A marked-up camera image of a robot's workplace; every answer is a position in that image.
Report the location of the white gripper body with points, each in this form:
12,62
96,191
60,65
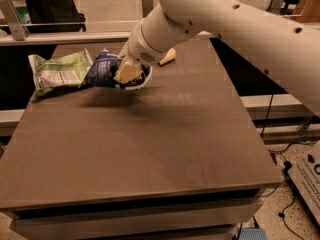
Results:
137,49

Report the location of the green jalapeno chip bag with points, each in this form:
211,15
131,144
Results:
66,71

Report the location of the blue chip bag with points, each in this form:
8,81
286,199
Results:
102,73

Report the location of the middle metal rail bracket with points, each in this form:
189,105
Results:
147,7

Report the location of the white printed board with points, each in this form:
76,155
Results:
305,174

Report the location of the blue box under table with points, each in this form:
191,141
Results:
252,234

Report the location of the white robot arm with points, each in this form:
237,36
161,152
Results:
286,51

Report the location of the black office chair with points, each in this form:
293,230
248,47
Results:
49,16

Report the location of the left metal rail bracket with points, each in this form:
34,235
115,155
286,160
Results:
17,28

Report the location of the yellow sponge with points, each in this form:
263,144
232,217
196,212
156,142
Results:
170,56

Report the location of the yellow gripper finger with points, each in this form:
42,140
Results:
129,69

